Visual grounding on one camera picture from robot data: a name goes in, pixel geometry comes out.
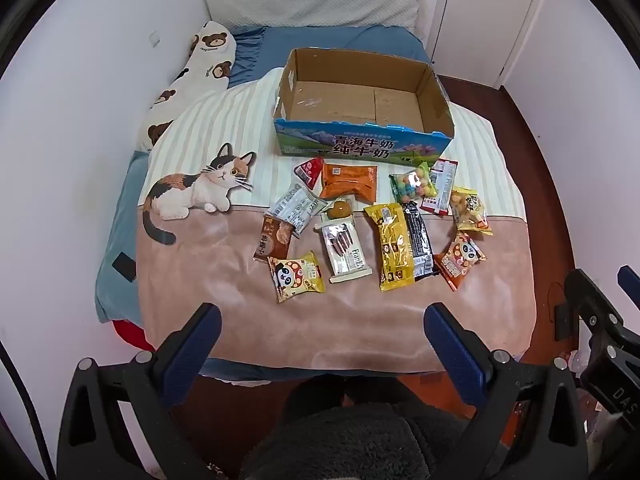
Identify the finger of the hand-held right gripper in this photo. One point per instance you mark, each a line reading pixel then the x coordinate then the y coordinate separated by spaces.
pixel 631 282
pixel 592 305

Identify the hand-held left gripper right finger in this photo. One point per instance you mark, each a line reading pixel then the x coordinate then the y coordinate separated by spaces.
pixel 452 355

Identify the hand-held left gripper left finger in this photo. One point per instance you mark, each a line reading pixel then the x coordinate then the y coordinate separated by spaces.
pixel 192 355

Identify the clear bag of coloured balls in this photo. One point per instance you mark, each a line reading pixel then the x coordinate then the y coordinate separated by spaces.
pixel 413 185

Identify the printed cardboard box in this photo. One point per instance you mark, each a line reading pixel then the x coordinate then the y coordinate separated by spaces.
pixel 345 102

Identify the yellow bag of round snacks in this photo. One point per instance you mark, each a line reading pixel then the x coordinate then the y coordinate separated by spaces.
pixel 470 210

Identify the small black box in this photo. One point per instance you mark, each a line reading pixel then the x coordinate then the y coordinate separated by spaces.
pixel 564 321

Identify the cat printed blanket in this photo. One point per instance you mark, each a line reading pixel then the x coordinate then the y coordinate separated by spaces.
pixel 240 320

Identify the red cloth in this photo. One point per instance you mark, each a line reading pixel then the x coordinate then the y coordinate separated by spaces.
pixel 131 335

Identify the orange panda snack packet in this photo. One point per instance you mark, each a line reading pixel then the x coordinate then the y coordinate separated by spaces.
pixel 460 260

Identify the black phone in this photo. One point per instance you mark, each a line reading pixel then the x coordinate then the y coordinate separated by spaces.
pixel 125 267

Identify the long black snack packet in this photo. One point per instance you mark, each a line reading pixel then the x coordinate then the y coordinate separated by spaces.
pixel 421 245

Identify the dark fuzzy clothing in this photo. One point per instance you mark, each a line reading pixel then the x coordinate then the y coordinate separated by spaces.
pixel 370 435

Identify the long yellow snack packet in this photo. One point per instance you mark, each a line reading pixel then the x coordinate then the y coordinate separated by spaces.
pixel 391 250

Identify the yellow panda snack packet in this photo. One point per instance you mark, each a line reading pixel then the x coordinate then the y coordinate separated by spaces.
pixel 295 278

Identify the brown snack packet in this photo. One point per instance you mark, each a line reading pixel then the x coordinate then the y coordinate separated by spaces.
pixel 272 241

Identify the white chocolate stick packet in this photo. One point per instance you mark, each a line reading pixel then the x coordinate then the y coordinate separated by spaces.
pixel 344 252

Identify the red and white snack packet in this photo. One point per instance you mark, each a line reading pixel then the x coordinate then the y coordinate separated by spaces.
pixel 442 182

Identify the silver grey snack packet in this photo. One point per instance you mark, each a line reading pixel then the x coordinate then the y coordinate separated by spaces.
pixel 296 206

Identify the yellow jelly cup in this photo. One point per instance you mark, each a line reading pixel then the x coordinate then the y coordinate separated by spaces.
pixel 340 208

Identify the red triangular snack packet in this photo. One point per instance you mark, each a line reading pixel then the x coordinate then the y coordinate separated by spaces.
pixel 309 171

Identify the bear printed long pillow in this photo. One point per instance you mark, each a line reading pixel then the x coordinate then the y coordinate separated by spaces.
pixel 205 65

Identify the white door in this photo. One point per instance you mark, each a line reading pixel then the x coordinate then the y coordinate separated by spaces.
pixel 490 25

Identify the grey pillow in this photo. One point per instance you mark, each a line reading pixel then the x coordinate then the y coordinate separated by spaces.
pixel 310 5

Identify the white wall socket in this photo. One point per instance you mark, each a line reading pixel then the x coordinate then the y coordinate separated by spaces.
pixel 154 40

